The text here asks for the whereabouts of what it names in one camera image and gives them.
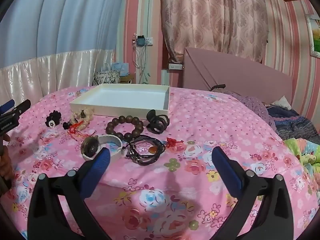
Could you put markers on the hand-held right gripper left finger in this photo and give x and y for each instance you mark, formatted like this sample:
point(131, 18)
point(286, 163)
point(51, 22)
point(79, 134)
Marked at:
point(98, 166)

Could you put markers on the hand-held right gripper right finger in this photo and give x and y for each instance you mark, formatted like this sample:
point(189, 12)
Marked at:
point(227, 170)

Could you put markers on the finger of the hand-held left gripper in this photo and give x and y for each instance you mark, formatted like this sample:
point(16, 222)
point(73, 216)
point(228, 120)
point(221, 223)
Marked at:
point(7, 105)
point(22, 106)

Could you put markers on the red knot charm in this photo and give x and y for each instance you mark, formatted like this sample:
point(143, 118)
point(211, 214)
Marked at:
point(172, 142)

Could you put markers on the white shallow box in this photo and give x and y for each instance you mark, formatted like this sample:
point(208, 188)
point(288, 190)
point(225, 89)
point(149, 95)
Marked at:
point(125, 100)

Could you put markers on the person's left hand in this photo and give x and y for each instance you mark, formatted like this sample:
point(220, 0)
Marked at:
point(5, 163)

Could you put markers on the white satin cloth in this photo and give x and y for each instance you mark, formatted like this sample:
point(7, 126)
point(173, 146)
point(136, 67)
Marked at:
point(50, 75)

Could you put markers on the pink floral bedsheet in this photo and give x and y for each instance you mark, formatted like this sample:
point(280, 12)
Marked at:
point(200, 130)

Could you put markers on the purple blanket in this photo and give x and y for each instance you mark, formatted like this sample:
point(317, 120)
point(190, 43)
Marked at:
point(255, 110)

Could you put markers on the dark blue patterned quilt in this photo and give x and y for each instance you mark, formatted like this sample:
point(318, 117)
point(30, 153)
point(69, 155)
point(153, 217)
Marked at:
point(295, 127)

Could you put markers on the green cartoon blanket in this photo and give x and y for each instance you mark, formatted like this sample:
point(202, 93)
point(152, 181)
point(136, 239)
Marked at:
point(307, 160)

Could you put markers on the white pillow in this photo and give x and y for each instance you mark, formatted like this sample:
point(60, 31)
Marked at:
point(281, 103)

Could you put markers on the black and white gift bag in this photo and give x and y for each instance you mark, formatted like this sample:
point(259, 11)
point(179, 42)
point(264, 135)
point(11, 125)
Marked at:
point(105, 77)

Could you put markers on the pink headboard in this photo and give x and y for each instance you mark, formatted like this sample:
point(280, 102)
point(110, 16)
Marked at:
point(237, 75)

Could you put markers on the pale blue curtain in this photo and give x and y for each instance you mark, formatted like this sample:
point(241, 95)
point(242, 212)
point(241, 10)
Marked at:
point(62, 17)

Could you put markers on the light blue paper bag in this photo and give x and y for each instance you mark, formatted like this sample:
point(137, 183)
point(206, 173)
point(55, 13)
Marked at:
point(121, 67)

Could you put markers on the white power strip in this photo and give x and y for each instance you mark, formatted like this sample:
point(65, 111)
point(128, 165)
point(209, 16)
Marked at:
point(175, 66)

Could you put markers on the pink patterned curtain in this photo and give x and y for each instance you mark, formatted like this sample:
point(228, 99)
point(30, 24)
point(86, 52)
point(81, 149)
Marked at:
point(212, 17)

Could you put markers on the wall socket with blue charger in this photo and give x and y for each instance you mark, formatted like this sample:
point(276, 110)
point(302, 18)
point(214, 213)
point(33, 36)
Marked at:
point(141, 41)

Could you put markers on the framed wall picture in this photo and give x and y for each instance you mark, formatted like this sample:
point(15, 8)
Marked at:
point(315, 35)

